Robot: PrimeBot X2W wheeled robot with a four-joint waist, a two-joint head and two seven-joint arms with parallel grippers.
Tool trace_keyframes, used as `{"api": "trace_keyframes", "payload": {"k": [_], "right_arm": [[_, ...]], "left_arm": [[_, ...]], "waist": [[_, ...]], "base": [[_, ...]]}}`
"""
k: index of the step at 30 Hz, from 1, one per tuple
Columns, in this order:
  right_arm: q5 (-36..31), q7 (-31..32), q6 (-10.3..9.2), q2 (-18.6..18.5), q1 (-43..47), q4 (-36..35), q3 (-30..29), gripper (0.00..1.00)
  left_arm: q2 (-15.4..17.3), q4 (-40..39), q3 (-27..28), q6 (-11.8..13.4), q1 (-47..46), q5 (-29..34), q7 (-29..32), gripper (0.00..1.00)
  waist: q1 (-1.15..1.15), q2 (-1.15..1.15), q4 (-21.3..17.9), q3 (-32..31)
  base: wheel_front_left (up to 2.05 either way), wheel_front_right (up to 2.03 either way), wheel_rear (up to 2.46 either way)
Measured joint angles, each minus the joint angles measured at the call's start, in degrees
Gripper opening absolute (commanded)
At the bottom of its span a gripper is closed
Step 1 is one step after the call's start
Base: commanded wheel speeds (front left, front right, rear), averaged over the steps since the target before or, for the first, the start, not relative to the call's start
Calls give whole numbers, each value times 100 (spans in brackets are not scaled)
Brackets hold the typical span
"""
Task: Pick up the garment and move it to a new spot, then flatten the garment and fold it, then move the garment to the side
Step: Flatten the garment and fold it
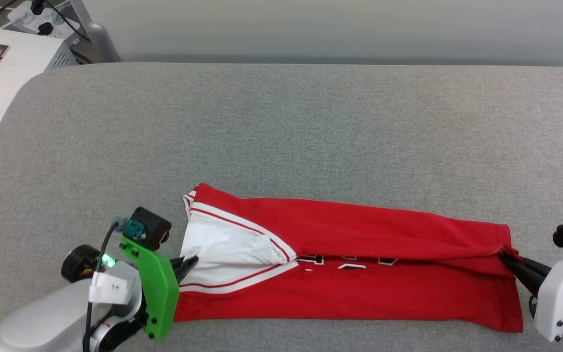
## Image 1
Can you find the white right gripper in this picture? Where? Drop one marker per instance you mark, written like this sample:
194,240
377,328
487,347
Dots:
562,293

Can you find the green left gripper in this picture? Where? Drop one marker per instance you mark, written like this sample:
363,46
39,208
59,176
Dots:
157,288

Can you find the red jersey with white sleeves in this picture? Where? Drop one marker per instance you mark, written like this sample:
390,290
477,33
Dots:
359,274

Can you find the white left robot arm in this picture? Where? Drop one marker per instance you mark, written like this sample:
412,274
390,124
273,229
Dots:
52,318

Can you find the white paper tag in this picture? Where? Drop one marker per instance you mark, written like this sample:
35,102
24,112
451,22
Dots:
111,286

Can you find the black round motor cylinder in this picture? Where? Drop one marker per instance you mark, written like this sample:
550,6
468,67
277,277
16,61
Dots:
78,264

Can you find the white box appliance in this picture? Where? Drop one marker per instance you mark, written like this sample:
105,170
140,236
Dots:
12,78

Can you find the black power plug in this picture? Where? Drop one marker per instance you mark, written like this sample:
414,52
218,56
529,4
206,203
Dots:
45,28
37,7

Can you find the white power strip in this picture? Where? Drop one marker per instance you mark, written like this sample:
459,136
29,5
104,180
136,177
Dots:
47,19

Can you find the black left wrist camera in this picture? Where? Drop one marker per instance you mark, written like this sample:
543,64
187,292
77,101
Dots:
150,227

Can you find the grey metal post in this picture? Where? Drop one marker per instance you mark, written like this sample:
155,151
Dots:
98,34

